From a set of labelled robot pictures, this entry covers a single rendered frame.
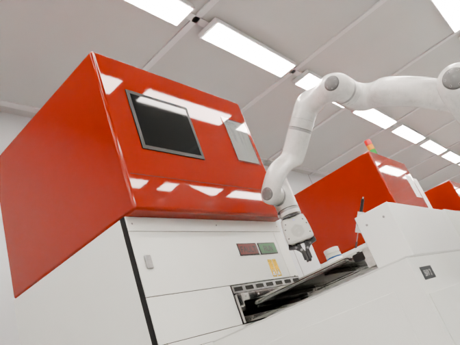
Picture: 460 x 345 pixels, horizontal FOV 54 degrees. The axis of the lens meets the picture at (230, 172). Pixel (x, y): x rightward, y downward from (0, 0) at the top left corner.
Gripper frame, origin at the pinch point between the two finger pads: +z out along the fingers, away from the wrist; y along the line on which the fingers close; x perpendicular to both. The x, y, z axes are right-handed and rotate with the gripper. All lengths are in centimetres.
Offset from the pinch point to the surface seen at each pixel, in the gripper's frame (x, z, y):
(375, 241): -53, 11, 10
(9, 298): 73, -46, -150
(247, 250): -0.1, -9.6, -19.7
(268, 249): 11.3, -9.4, -11.8
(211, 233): -13.4, -16.7, -29.4
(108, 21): 40, -175, -50
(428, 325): -61, 32, 11
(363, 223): -53, 6, 10
